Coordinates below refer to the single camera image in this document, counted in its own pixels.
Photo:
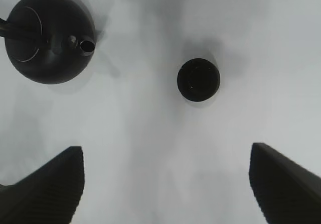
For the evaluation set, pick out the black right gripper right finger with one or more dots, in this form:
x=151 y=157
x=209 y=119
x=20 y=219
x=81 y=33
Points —
x=285 y=191

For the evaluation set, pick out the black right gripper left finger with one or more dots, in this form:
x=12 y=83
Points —
x=50 y=194

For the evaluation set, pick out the black cast iron teapot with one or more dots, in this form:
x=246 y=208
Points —
x=49 y=41

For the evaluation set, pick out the small black teacup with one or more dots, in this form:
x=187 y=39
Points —
x=198 y=80

